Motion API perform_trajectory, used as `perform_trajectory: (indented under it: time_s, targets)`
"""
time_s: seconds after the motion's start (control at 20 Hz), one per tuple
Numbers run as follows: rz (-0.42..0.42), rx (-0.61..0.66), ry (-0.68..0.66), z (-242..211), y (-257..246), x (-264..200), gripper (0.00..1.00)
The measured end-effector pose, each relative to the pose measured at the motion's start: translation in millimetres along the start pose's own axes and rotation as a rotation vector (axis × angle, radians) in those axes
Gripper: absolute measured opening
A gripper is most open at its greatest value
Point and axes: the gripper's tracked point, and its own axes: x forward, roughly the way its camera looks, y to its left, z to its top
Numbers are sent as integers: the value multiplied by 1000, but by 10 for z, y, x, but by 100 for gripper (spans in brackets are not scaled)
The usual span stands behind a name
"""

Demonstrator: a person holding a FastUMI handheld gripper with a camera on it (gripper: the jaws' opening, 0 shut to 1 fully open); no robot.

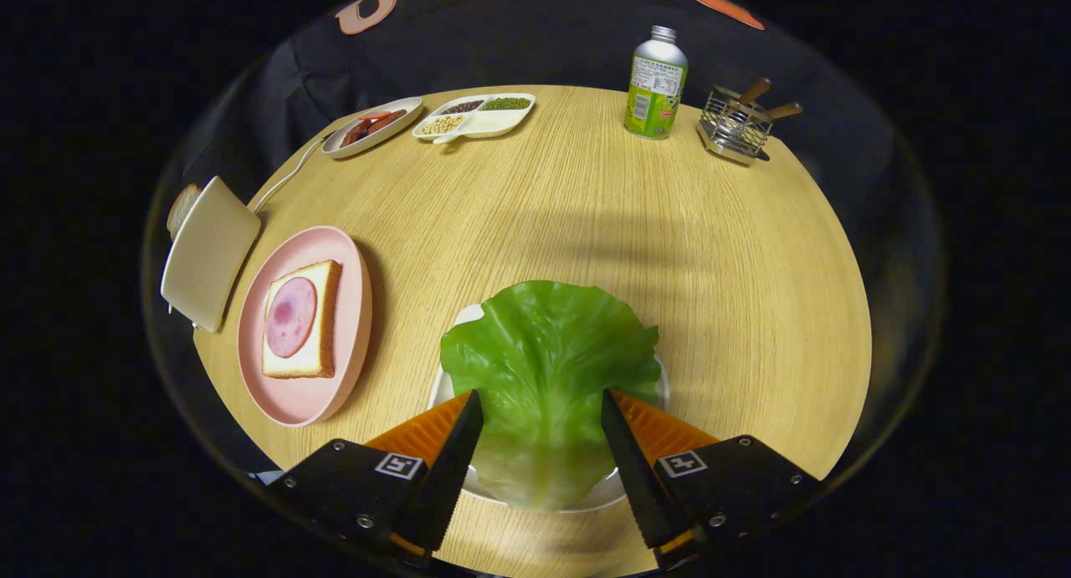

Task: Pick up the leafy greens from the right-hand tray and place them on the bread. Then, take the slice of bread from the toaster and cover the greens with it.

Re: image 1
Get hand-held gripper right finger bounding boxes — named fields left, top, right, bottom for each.
left=601, top=388, right=825, bottom=566

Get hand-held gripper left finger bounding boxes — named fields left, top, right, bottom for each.
left=268, top=390, right=484, bottom=566

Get green lettuce leaf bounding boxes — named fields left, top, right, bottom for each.
left=440, top=280, right=662, bottom=512

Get rounded brown-crust bread slice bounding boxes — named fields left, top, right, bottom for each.
left=167, top=183, right=202, bottom=241

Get small white plate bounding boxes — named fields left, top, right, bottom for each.
left=427, top=304, right=670, bottom=514

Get pink round plate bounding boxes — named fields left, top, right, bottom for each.
left=237, top=226, right=374, bottom=428

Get square white bread slice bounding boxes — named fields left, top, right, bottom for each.
left=262, top=259, right=343, bottom=380

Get pink ham slice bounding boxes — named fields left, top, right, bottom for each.
left=265, top=277, right=319, bottom=359

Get white toaster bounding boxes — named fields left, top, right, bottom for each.
left=161, top=176, right=262, bottom=334

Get white round meat plate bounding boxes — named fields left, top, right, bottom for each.
left=321, top=97, right=424, bottom=160

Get white divided dish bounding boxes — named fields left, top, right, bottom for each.
left=413, top=93, right=536, bottom=146

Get green and silver bottle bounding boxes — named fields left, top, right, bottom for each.
left=623, top=25, right=689, bottom=141

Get white toaster cable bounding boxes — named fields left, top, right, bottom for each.
left=251, top=135, right=331, bottom=213

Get wire cutlery holder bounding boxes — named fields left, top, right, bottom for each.
left=697, top=85, right=774, bottom=167

